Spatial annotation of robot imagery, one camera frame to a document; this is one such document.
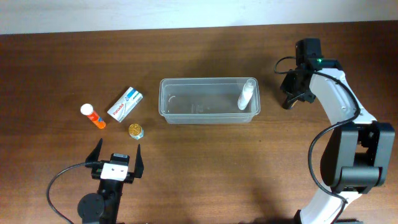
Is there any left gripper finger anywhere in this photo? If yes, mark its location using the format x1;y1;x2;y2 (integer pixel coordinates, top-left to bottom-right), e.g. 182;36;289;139
85;138;103;168
134;144;144;179

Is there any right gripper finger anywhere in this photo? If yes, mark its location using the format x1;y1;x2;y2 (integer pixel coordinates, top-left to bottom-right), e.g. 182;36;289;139
284;91;294;98
290;92;311;105

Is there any black bottle white cap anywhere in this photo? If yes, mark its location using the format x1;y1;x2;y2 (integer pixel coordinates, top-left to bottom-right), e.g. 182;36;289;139
282;96;297;110

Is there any small gold-lid jar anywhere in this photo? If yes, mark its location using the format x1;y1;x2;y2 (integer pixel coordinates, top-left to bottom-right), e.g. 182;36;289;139
128;123;144;140

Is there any white spray bottle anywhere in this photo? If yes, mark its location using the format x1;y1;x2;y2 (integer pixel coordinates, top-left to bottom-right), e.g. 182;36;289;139
237;78;256;111

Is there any orange tube white cap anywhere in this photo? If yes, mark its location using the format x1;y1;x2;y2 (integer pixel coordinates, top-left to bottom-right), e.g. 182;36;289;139
80;103;106;129

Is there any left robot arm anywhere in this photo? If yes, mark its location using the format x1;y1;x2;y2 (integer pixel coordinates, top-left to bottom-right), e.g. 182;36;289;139
77;140;144;223

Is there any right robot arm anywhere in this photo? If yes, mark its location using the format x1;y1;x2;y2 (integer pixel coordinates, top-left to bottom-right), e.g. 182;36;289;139
280;38;396;223

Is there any clear plastic container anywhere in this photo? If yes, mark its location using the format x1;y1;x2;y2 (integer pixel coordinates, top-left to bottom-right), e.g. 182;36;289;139
159;77;261;124

